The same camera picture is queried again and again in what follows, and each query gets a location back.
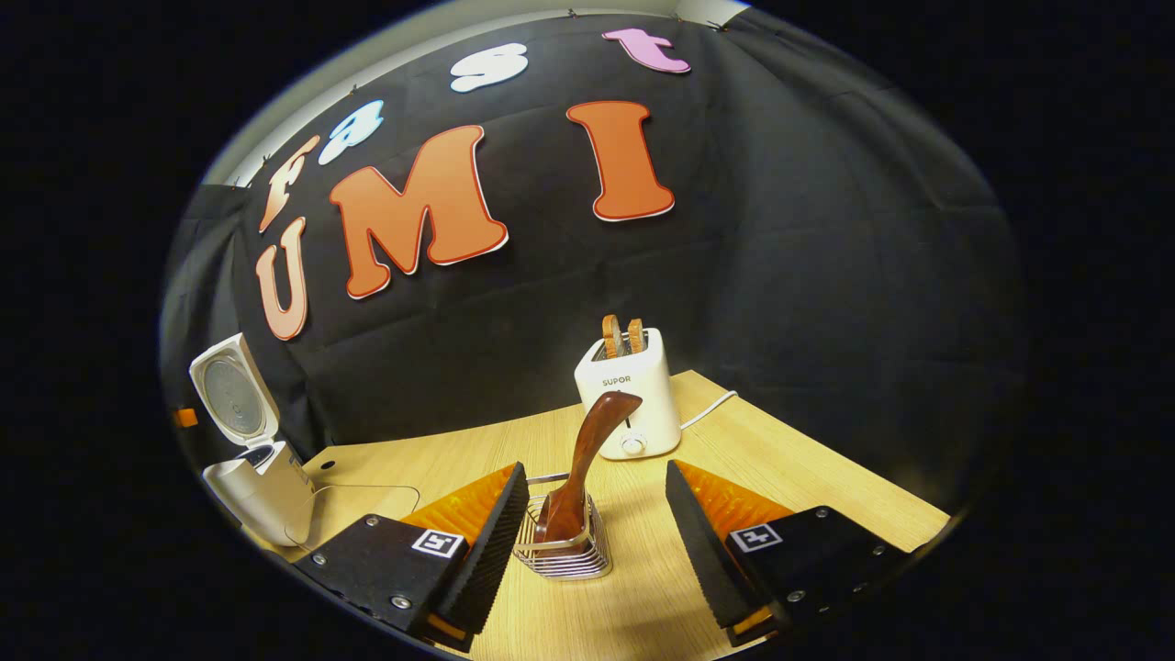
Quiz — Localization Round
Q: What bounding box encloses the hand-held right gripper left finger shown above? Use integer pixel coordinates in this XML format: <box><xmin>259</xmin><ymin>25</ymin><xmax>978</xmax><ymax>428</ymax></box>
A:
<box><xmin>292</xmin><ymin>461</ymin><xmax>532</xmax><ymax>655</ymax></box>

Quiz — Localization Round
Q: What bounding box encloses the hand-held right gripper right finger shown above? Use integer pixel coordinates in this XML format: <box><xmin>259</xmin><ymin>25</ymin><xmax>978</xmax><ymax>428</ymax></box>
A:
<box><xmin>665</xmin><ymin>459</ymin><xmax>914</xmax><ymax>647</ymax></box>

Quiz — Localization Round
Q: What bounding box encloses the metal wire chopstick holder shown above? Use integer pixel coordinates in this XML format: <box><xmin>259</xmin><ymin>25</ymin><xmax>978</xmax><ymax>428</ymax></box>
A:
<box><xmin>512</xmin><ymin>472</ymin><xmax>614</xmax><ymax>581</ymax></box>

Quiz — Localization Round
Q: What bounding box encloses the white rice cooker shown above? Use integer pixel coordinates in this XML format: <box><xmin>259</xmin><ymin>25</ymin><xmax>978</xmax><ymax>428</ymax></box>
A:
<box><xmin>189</xmin><ymin>332</ymin><xmax>318</xmax><ymax>548</ymax></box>

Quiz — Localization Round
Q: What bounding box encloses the brown wooden spoon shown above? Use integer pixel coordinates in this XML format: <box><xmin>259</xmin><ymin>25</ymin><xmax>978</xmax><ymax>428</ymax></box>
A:
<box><xmin>534</xmin><ymin>390</ymin><xmax>643</xmax><ymax>544</ymax></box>

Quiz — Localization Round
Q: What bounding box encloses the clear plastic rice container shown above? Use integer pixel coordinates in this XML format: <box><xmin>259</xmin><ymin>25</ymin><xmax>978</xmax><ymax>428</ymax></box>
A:
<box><xmin>285</xmin><ymin>484</ymin><xmax>421</xmax><ymax>549</ymax></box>

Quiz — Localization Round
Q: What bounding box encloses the white toaster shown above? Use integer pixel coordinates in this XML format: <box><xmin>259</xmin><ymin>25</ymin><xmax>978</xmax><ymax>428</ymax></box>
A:
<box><xmin>575</xmin><ymin>328</ymin><xmax>682</xmax><ymax>460</ymax></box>

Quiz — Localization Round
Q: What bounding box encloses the black backdrop cloth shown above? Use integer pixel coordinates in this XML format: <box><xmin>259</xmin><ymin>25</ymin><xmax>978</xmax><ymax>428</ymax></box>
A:
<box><xmin>161</xmin><ymin>9</ymin><xmax>1024</xmax><ymax>515</ymax></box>

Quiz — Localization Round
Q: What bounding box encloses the white toaster cable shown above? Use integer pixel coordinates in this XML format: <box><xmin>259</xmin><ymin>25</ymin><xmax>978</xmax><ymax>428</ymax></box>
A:
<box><xmin>679</xmin><ymin>390</ymin><xmax>740</xmax><ymax>431</ymax></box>

